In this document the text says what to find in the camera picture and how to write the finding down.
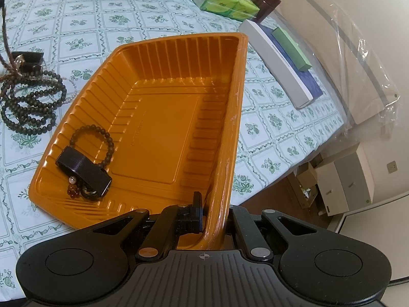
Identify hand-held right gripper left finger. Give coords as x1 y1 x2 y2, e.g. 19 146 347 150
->
91 192 206 260

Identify brown canister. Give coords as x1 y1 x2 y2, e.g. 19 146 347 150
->
251 0 282 24

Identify white grey wardrobe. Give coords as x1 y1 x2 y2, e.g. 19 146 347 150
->
338 194 409 285

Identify cardboard box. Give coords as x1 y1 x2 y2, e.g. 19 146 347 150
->
294 161 321 212

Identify white nightstand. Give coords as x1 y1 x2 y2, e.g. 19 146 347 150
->
316 143 378 217

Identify pale pearl bead strand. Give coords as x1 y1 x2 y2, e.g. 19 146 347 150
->
60 73 79 103

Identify light green box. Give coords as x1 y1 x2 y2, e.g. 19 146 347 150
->
270 26 312 71

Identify orange ribbed plastic tray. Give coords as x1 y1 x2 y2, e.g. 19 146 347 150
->
28 32 249 252

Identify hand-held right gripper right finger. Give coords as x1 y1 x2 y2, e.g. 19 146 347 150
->
228 207 320 260

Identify white box blue top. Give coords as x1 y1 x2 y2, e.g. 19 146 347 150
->
238 19 324 110

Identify beige plastic-wrapped headboard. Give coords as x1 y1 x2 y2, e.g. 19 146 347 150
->
256 0 401 126

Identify dark brown bead bracelet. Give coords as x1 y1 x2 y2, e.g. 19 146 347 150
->
69 124 116 170

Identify red bead bracelet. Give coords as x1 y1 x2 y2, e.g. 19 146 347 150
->
66 175 96 199

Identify long brown bead necklace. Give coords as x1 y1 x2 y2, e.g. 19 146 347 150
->
0 5 23 85

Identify long dark bead necklace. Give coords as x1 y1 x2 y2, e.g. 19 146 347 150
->
0 70 68 137

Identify black wrist band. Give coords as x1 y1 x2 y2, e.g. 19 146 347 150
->
56 146 112 199

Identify small black box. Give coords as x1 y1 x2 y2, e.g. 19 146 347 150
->
10 51 44 71

